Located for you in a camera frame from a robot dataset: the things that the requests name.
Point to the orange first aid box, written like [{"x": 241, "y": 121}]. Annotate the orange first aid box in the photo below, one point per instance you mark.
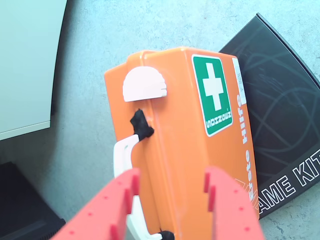
[{"x": 180, "y": 150}]

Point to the white cabinet panel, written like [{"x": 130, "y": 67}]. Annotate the white cabinet panel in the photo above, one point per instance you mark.
[{"x": 25, "y": 62}]

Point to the black floor object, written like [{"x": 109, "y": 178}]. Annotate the black floor object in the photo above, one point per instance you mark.
[{"x": 22, "y": 205}]

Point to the black game kit box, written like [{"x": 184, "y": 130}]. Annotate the black game kit box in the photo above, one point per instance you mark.
[{"x": 280, "y": 112}]

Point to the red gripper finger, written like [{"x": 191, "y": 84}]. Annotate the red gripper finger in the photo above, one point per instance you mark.
[
  {"x": 232, "y": 215},
  {"x": 100, "y": 212}
]

